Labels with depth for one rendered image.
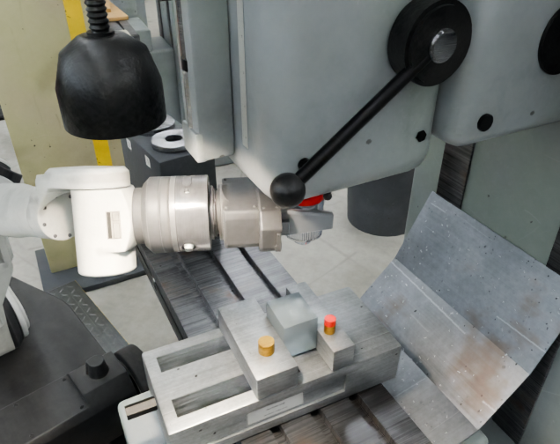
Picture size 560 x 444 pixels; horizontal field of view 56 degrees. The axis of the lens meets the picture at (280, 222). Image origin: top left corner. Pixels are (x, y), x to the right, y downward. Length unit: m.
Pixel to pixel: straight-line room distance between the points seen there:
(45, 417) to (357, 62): 1.07
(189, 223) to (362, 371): 0.36
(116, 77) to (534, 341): 0.71
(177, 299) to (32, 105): 1.46
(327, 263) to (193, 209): 2.02
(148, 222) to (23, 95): 1.74
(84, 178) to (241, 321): 0.31
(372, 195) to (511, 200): 1.81
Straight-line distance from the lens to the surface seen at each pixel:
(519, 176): 0.87
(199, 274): 1.04
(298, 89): 0.44
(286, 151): 0.45
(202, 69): 0.48
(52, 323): 1.56
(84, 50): 0.37
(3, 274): 1.19
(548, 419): 1.02
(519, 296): 0.89
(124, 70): 0.37
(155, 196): 0.59
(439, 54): 0.47
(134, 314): 2.37
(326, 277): 2.49
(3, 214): 0.74
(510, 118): 0.59
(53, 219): 0.69
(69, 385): 1.36
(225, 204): 0.58
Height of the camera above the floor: 1.57
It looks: 33 degrees down
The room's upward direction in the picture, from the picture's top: straight up
